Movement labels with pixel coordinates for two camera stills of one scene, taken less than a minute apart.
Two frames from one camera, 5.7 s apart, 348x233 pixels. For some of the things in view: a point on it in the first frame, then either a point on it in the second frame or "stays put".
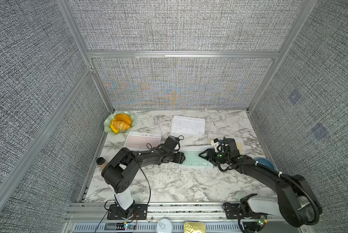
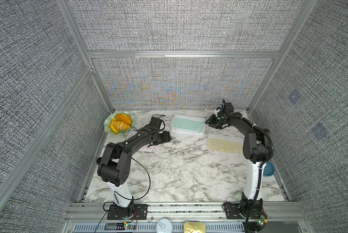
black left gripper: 180,158 → 166,137
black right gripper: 210,152 → 211,122
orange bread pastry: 121,122 stays put
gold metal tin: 194,227 stays put
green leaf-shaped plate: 111,116 stays put
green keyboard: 192,158 → 189,124
